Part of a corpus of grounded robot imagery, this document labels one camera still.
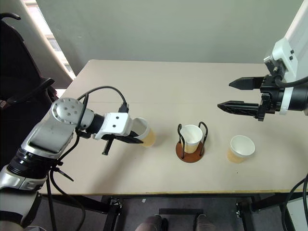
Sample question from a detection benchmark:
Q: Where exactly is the black hanging cable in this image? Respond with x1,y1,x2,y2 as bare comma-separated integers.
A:
281,173,308,231

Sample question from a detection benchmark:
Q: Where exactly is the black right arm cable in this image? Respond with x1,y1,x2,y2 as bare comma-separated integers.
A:
274,75,308,89

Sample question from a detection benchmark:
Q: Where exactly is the black cable tie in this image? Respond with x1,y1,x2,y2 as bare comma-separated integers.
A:
51,167,75,182

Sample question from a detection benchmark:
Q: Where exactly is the black metal table frame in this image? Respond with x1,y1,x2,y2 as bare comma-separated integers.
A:
36,192,264,231

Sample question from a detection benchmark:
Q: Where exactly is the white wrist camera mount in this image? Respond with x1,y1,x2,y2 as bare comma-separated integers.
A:
92,112,132,141
263,38,301,116

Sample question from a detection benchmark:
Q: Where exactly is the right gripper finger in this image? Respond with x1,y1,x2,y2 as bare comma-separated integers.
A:
228,76,266,91
217,100,262,118

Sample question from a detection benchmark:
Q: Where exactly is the black flat bar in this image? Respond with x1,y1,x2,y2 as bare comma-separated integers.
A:
158,208,204,217

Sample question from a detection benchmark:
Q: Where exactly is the dark rounded shape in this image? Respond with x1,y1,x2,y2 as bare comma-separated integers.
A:
136,215,169,231
193,214,217,231

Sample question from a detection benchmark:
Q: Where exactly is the paper cup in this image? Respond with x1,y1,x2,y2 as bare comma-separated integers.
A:
180,124,204,154
227,135,256,164
131,117,156,148

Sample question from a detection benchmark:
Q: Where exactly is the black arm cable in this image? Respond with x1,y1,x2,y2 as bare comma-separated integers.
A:
47,86,130,231
274,75,308,89

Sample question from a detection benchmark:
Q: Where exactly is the wire cup holder brown base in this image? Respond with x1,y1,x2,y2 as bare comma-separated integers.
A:
176,121,209,164

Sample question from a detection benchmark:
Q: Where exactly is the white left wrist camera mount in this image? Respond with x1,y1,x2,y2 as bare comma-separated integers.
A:
92,112,132,141

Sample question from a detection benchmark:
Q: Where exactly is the black office chair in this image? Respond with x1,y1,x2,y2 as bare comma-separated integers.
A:
0,12,60,169

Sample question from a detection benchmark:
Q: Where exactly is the white panel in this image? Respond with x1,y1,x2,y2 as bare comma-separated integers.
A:
285,0,308,80

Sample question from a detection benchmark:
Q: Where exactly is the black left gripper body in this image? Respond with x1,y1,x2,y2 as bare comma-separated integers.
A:
100,134,116,156

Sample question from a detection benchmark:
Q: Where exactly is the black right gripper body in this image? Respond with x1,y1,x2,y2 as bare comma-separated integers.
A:
256,75,286,122

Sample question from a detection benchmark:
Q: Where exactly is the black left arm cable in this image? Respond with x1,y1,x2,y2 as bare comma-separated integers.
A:
47,86,130,231

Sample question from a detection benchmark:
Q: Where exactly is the white box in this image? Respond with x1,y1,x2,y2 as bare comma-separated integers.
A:
285,196,308,231

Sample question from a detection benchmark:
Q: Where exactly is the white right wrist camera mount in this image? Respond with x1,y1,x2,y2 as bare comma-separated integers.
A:
263,38,301,116

